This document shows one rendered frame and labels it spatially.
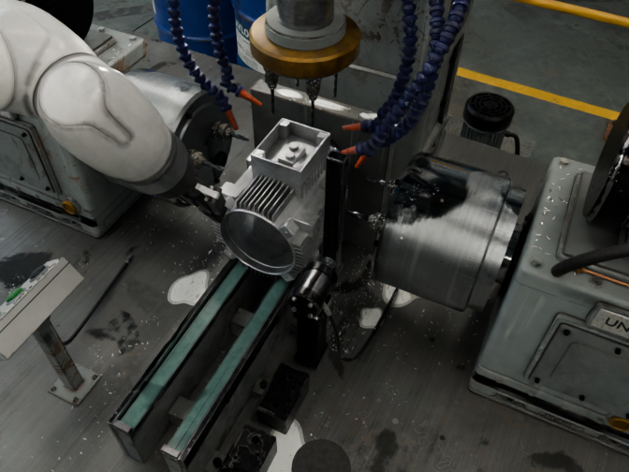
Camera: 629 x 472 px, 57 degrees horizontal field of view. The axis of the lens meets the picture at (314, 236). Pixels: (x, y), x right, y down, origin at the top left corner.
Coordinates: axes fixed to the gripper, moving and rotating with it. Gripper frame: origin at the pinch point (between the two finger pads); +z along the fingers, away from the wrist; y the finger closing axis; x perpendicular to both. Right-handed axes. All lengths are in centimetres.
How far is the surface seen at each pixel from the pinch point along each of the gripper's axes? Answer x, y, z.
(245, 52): -93, 83, 134
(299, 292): 7.6, -18.9, 2.6
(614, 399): 4, -70, 15
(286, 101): -26.6, 0.6, 11.2
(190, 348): 23.3, -2.9, 8.1
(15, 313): 26.9, 16.3, -12.6
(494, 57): -177, -12, 230
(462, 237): -9.8, -40.0, 2.7
